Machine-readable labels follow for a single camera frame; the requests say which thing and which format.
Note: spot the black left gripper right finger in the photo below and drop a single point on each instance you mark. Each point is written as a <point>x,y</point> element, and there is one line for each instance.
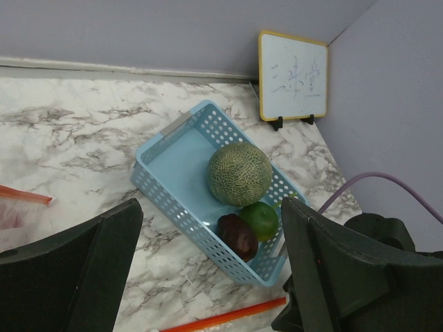
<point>360,276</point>

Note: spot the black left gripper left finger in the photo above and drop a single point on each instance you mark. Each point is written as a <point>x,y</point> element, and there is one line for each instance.
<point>73,280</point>

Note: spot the clear zip bag orange zipper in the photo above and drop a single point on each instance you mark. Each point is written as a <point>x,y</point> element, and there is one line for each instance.
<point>20,213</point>

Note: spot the yellow green citrus fruit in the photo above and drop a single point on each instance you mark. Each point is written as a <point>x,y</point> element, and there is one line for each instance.
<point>262,218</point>

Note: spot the dark red apple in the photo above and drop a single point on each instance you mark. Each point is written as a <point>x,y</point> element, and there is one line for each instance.
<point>238,236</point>

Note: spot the green netted melon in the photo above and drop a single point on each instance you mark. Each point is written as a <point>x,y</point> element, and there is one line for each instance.
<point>239,174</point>

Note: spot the light blue plastic basket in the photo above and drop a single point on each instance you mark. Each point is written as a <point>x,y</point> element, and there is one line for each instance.
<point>170,169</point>

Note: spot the small whiteboard with stand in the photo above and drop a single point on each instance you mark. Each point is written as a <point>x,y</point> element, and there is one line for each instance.
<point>293,78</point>

